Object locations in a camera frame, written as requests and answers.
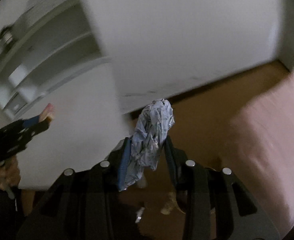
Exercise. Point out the white desk hutch shelf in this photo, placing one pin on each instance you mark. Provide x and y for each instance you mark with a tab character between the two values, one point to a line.
47	52

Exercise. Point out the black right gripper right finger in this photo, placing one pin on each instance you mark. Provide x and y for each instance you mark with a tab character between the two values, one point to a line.
217	204

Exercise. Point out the pink bed mattress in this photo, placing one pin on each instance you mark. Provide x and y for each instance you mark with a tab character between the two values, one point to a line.
259	149

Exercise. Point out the person left hand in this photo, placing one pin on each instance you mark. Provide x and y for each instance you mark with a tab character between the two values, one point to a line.
10	174

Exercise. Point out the pink wrapper piece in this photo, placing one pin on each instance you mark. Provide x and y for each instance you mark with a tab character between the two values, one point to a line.
47	113

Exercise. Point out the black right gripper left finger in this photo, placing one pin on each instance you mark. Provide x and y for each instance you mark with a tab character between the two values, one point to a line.
84	205

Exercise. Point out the grey blue wrapper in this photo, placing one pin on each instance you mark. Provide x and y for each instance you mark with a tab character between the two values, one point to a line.
143	148

